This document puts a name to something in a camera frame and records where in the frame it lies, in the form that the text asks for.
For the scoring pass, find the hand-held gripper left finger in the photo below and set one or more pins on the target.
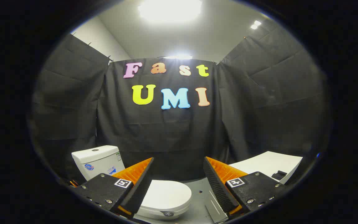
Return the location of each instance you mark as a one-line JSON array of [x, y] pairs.
[[140, 193]]

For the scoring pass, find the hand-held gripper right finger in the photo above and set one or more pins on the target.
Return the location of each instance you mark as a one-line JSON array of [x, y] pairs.
[[218, 189]]

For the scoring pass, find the white toilet lid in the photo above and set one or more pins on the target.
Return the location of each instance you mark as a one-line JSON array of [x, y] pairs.
[[166, 193]]

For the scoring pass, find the black round lid tab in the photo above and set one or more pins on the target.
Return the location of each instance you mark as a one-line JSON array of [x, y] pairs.
[[168, 213]]

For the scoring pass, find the white ceramic toilet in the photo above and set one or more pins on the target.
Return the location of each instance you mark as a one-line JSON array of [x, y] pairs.
[[96, 158]]

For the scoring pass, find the grey drawer cabinet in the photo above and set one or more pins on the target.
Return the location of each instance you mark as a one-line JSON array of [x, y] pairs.
[[266, 163]]

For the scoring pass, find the orange black device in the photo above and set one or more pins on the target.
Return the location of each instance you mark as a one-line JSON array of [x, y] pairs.
[[73, 183]]

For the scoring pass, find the black backdrop cloth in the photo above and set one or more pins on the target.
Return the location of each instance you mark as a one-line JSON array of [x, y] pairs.
[[172, 130]]

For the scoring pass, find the small ceiling spotlight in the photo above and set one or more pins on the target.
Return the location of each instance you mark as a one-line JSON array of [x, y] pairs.
[[255, 25]]

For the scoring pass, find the large ceiling light panel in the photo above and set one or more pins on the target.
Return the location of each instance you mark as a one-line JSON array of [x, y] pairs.
[[169, 9]]

